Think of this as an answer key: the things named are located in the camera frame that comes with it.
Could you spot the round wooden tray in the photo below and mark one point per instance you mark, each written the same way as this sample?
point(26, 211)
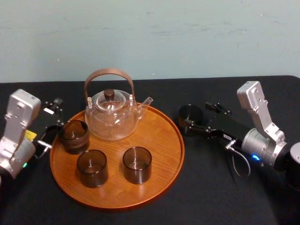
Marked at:
point(117, 194)

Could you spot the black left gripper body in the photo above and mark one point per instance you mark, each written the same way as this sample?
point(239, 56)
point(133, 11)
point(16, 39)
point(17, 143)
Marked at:
point(43, 124)

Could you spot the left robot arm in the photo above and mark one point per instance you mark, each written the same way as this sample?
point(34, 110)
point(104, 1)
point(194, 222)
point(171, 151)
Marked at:
point(16, 122)

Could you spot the glass teapot lid brown knob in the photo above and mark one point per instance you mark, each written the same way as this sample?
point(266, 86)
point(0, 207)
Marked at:
point(108, 99)

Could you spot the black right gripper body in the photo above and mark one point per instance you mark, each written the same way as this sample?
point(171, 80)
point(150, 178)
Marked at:
point(228, 129)

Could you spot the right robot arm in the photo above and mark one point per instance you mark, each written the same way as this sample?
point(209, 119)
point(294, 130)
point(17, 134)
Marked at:
point(260, 140)

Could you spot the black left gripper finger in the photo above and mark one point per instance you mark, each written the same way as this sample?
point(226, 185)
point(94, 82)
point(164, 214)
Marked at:
point(61, 124)
point(54, 108)

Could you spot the black table cloth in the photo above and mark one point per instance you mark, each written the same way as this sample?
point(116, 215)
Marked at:
point(211, 199)

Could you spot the smoky glass with wooden sleeve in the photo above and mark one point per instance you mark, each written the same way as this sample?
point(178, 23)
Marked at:
point(75, 143)

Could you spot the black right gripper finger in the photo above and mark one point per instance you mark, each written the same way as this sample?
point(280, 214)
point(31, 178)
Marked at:
point(219, 108)
point(201, 130)

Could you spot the smoky glass cup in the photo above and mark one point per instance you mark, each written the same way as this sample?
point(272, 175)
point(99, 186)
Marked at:
point(92, 174)
point(137, 172)
point(191, 112)

